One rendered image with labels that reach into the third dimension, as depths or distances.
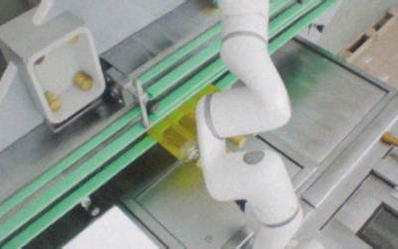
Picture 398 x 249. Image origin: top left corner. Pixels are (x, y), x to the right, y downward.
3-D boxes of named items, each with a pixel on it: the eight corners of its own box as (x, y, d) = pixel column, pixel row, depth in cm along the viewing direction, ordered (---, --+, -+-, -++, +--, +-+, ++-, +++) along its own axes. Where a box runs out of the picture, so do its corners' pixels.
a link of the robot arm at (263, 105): (199, 41, 81) (193, 111, 74) (272, 22, 75) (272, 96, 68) (232, 80, 91) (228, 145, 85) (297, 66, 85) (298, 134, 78)
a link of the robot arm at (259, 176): (305, 160, 90) (237, 169, 97) (273, 71, 79) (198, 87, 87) (294, 222, 78) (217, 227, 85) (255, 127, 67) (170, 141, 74)
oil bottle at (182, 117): (150, 114, 133) (202, 154, 123) (148, 101, 129) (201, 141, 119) (165, 103, 136) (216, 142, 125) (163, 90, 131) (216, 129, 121)
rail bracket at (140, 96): (125, 114, 124) (155, 138, 118) (115, 69, 111) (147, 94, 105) (134, 108, 125) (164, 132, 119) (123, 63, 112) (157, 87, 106)
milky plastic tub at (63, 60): (36, 110, 117) (53, 127, 113) (6, 44, 100) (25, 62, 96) (89, 75, 125) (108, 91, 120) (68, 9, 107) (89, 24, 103)
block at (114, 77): (109, 97, 126) (124, 110, 123) (102, 72, 119) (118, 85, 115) (119, 90, 128) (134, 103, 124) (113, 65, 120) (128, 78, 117)
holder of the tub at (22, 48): (41, 122, 122) (57, 137, 118) (6, 44, 101) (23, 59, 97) (92, 88, 129) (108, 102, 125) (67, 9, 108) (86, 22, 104)
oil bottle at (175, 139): (135, 124, 131) (187, 167, 121) (132, 112, 127) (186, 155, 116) (150, 114, 133) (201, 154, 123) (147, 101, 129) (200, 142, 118)
